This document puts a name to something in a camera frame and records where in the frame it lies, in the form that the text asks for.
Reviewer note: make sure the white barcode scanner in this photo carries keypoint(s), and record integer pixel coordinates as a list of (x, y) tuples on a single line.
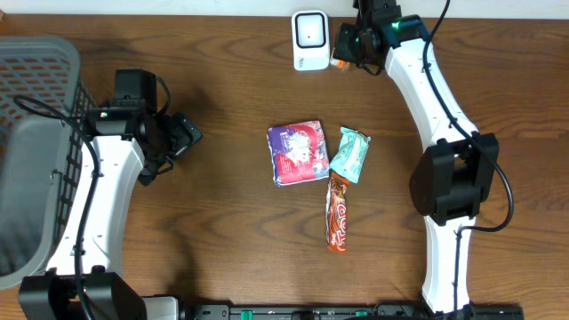
[(311, 43)]

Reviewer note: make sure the purple red snack packet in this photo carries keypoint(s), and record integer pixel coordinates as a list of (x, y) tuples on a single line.
[(298, 153)]

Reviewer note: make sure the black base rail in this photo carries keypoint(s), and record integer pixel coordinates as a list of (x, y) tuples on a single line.
[(382, 311)]

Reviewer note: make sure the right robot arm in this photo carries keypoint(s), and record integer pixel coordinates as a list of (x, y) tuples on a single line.
[(454, 174)]

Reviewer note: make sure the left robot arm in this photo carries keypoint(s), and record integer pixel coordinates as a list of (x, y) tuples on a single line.
[(123, 146)]

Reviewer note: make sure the teal snack packet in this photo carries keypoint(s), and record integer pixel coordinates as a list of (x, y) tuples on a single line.
[(350, 158)]

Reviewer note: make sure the orange red chocolate bar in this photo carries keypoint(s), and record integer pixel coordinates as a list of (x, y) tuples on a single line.
[(336, 213)]

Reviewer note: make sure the small orange snack packet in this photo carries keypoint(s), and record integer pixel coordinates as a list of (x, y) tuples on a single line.
[(340, 64)]

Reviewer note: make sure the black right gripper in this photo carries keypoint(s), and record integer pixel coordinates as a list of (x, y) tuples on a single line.
[(348, 50)]

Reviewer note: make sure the grey plastic basket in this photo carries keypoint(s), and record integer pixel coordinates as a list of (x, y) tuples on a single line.
[(40, 157)]

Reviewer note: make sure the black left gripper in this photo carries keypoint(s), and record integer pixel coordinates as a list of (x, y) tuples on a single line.
[(148, 175)]

